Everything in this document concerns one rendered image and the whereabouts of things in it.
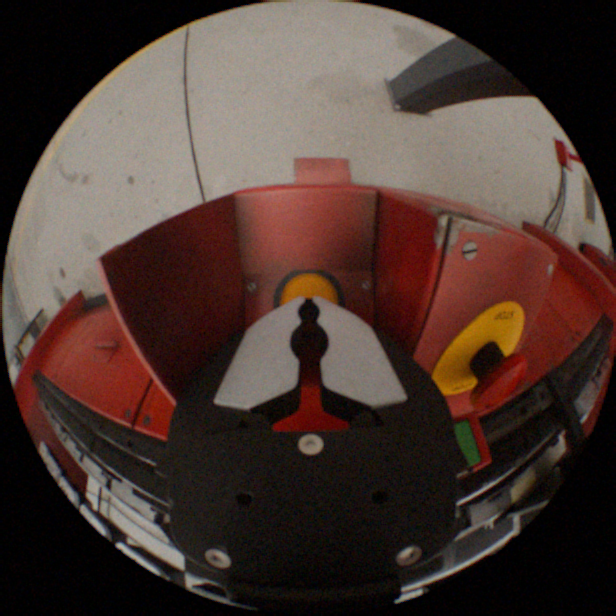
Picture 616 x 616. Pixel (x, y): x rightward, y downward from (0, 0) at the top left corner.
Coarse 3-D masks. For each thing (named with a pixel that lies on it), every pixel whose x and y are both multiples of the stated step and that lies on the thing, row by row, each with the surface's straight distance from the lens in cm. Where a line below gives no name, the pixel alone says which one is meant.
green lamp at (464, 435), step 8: (456, 424) 21; (464, 424) 21; (456, 432) 20; (464, 432) 21; (464, 440) 20; (472, 440) 21; (464, 448) 20; (472, 448) 21; (472, 456) 20; (472, 464) 20
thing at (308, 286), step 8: (296, 280) 15; (304, 280) 15; (312, 280) 15; (320, 280) 15; (288, 288) 15; (296, 288) 14; (304, 288) 14; (312, 288) 14; (320, 288) 14; (328, 288) 14; (288, 296) 14; (296, 296) 14; (304, 296) 14; (312, 296) 14; (320, 296) 14; (328, 296) 14; (336, 296) 15; (336, 304) 15; (304, 328) 15; (312, 328) 15
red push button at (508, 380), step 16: (480, 352) 13; (496, 352) 13; (480, 368) 12; (496, 368) 11; (512, 368) 11; (480, 384) 11; (496, 384) 11; (512, 384) 12; (480, 400) 12; (496, 400) 13
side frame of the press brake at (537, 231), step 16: (528, 224) 147; (544, 240) 140; (560, 240) 146; (560, 256) 134; (576, 256) 129; (576, 272) 130; (592, 272) 126; (592, 288) 127; (608, 288) 124; (608, 304) 125; (608, 352) 128; (592, 416) 140
